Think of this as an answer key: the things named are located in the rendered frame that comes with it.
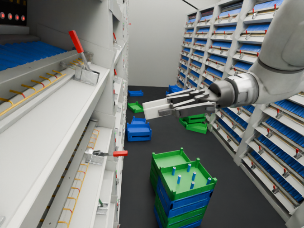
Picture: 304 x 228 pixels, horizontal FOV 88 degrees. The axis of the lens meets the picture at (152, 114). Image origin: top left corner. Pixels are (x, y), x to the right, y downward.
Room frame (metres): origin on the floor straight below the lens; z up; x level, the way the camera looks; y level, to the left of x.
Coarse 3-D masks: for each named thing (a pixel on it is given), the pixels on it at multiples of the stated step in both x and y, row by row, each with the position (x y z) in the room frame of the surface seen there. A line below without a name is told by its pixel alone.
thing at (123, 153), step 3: (99, 153) 0.29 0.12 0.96; (102, 153) 0.30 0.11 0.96; (105, 153) 0.30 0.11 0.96; (108, 153) 0.30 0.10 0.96; (111, 153) 0.30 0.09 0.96; (114, 153) 0.30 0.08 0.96; (117, 153) 0.30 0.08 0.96; (120, 153) 0.30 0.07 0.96; (123, 153) 0.30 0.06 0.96; (126, 153) 0.30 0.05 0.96; (102, 156) 0.29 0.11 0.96; (105, 156) 0.29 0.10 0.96; (114, 156) 0.30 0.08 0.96; (117, 156) 0.30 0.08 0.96
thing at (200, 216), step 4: (156, 200) 0.74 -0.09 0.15; (156, 204) 0.73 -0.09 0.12; (156, 208) 0.73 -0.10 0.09; (160, 212) 0.67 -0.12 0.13; (204, 212) 0.69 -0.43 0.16; (160, 216) 0.66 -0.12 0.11; (196, 216) 0.67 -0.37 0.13; (200, 216) 0.68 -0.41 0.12; (184, 220) 0.63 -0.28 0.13; (188, 220) 0.64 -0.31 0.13; (192, 220) 0.65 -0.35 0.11; (196, 220) 0.67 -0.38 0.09; (164, 224) 0.60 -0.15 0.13; (172, 224) 0.60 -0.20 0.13; (176, 224) 0.61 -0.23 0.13; (180, 224) 0.62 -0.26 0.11; (184, 224) 0.63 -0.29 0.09
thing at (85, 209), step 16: (96, 112) 0.44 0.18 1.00; (96, 128) 0.43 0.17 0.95; (112, 128) 0.45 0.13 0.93; (96, 144) 0.35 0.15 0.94; (80, 176) 0.24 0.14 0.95; (96, 176) 0.25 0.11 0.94; (80, 192) 0.20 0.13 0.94; (96, 192) 0.21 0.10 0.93; (80, 208) 0.17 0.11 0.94; (96, 208) 0.18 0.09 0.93; (64, 224) 0.14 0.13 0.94; (80, 224) 0.15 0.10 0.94
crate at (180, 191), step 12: (168, 168) 0.78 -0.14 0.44; (180, 168) 0.82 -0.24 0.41; (192, 168) 0.84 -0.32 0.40; (168, 180) 0.71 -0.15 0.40; (180, 180) 0.72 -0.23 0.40; (192, 180) 0.73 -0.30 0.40; (204, 180) 0.74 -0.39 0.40; (216, 180) 0.68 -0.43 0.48; (168, 192) 0.62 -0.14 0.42; (180, 192) 0.60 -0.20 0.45; (192, 192) 0.63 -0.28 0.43
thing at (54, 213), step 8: (88, 128) 0.38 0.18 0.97; (88, 136) 0.35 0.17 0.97; (80, 144) 0.31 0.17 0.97; (80, 152) 0.28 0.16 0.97; (72, 160) 0.25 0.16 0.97; (80, 160) 0.26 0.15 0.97; (72, 168) 0.23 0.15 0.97; (64, 176) 0.21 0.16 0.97; (72, 176) 0.21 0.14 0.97; (64, 184) 0.19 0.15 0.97; (72, 184) 0.21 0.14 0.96; (64, 192) 0.18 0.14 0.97; (56, 200) 0.16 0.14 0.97; (64, 200) 0.16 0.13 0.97; (56, 208) 0.15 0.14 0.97; (64, 208) 0.16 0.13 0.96; (48, 216) 0.14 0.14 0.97; (56, 216) 0.14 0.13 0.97; (48, 224) 0.13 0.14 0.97; (56, 224) 0.13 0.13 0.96
